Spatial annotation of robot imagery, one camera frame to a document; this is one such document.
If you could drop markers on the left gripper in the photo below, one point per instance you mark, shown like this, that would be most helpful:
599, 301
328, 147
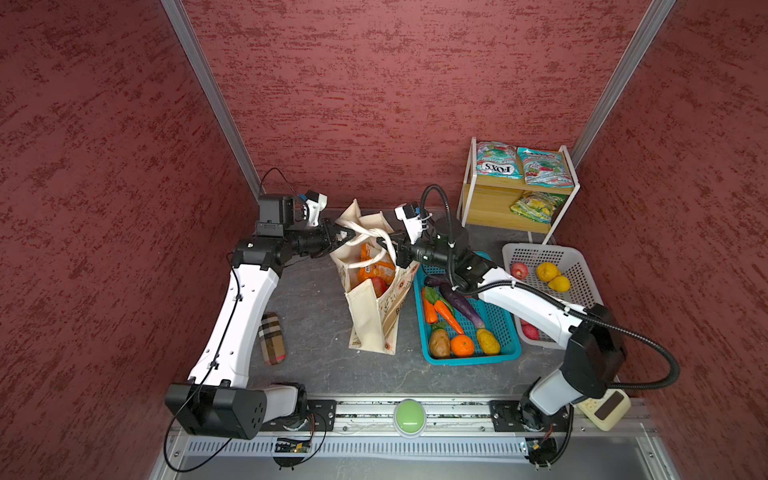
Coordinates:
327, 229

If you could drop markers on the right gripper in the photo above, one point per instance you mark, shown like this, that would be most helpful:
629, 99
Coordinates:
406, 253

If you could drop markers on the orange candy bag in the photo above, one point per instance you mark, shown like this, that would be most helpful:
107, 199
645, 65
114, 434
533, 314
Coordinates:
383, 269

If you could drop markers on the cream canvas grocery bag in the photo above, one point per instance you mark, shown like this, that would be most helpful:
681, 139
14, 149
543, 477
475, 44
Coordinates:
375, 320

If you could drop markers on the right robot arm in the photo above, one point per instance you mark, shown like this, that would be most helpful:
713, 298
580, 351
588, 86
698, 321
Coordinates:
593, 341

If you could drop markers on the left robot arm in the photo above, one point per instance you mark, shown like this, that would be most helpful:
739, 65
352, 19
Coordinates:
215, 400

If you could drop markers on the teal candy bag left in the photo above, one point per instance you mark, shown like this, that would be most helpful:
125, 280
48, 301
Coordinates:
497, 159

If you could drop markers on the teal candy bag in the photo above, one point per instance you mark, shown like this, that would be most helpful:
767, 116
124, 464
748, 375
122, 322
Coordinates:
497, 159
545, 168

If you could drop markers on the green yellow candy bag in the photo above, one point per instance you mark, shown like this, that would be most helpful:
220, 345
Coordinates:
539, 207

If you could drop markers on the teal candy bag right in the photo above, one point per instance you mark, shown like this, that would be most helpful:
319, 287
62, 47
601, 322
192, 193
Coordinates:
545, 168

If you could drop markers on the orange carrot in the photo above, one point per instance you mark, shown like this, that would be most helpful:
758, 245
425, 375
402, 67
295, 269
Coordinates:
443, 310
431, 316

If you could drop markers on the purple eggplant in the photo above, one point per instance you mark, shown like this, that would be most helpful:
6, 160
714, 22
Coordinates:
462, 305

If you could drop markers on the white wooden shelf rack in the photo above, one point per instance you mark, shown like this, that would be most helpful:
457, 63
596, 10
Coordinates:
486, 200

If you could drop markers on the teal plastic basket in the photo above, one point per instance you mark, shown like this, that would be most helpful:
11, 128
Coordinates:
496, 321

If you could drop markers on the small red apple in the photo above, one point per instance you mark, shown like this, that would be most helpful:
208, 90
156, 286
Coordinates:
519, 270

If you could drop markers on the potato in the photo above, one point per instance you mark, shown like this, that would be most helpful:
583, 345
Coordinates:
439, 345

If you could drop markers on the orange tangerine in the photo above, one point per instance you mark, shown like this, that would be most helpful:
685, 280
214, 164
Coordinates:
462, 346

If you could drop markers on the yellow corn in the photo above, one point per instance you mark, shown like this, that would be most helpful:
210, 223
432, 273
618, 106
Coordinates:
489, 345

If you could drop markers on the yellow bell pepper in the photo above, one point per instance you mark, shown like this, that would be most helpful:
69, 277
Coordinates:
547, 271

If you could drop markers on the plaid case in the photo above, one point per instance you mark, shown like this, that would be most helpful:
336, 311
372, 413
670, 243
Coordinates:
271, 340

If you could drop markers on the yellow lemon white basket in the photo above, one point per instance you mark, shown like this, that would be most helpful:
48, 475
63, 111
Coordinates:
560, 284

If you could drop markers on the white plastic basket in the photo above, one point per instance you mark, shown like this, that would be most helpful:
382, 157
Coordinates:
571, 264

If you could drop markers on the green push button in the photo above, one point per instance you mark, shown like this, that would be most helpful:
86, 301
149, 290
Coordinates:
409, 418

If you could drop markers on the cream calculator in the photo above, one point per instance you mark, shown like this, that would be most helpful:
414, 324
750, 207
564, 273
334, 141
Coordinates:
607, 411

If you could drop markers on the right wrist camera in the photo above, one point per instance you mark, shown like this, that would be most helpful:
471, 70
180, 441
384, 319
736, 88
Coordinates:
411, 217

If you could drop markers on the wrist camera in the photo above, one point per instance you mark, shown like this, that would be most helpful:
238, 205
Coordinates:
314, 204
411, 217

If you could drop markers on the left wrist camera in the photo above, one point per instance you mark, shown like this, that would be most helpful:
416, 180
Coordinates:
314, 204

